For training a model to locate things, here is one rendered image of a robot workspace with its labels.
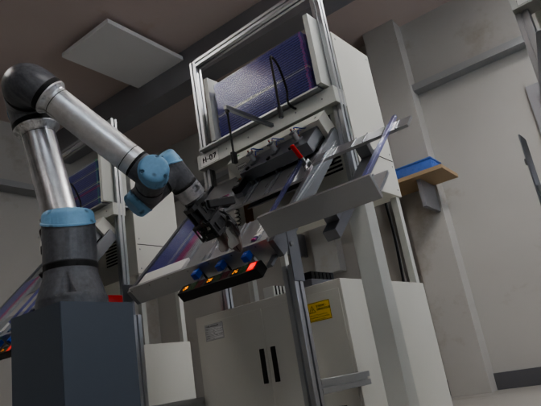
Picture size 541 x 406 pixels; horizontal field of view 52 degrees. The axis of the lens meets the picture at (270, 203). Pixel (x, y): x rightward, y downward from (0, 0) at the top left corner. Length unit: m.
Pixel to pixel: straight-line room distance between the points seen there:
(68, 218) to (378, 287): 0.80
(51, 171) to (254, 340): 0.98
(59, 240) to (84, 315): 0.18
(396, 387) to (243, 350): 0.75
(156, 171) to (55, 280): 0.33
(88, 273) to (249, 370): 0.98
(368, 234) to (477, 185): 3.24
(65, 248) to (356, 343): 0.98
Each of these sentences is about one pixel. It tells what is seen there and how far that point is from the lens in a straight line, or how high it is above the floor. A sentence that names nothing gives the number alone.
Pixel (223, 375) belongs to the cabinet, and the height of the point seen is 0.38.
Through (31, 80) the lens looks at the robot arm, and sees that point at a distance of 1.44.
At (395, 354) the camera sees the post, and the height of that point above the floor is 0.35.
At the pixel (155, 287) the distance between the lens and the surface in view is 1.98.
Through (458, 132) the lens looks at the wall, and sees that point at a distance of 4.88.
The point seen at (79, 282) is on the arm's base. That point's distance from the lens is 1.23.
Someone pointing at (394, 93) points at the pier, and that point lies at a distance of 5.02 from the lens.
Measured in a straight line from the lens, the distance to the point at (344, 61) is 2.49.
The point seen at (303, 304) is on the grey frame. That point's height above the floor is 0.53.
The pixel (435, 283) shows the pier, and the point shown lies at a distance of 4.57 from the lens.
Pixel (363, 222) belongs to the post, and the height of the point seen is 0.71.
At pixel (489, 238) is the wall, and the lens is 4.64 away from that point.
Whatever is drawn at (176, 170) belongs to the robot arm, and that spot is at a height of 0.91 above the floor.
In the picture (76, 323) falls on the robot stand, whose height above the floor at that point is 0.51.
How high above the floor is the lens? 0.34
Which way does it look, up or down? 18 degrees up
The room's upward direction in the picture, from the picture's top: 10 degrees counter-clockwise
